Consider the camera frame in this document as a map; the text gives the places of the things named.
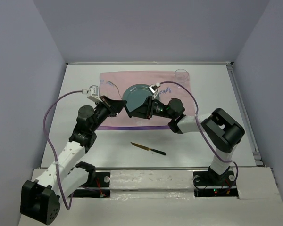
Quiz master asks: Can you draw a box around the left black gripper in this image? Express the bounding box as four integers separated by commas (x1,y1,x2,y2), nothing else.
89,96,126,132

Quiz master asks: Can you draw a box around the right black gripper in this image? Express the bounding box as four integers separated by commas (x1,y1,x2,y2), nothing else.
128,95,174,119

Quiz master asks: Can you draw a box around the teal ceramic plate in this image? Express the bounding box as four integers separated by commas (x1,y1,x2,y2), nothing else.
122,84,152,112

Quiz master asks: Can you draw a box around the gold knife black handle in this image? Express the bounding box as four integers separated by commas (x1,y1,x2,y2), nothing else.
131,142,166,155

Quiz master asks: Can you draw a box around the pink cloth placemat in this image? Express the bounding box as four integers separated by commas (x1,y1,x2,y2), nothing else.
100,69,195,130

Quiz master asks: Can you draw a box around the clear drinking glass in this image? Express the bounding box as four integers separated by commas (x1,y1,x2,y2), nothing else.
174,69,189,83

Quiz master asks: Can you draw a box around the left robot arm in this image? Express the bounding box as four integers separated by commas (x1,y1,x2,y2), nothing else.
20,96,127,225

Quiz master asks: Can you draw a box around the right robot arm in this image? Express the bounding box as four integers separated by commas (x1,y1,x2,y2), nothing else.
125,96,245,185

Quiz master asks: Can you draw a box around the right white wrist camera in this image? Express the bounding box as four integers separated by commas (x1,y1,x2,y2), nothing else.
148,83,161,98

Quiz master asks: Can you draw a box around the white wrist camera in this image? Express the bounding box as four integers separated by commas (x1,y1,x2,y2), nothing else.
87,85,101,103
148,83,161,98

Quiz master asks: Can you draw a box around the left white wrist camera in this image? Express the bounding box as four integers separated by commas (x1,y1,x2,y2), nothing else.
87,85,101,103

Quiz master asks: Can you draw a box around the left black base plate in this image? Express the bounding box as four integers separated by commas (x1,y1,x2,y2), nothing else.
73,171,111,198

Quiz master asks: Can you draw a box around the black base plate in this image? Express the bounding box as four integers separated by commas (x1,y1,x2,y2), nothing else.
192,170,238,198
73,171,111,198

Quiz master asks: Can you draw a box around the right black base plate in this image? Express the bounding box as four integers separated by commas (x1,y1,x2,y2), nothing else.
192,170,238,198

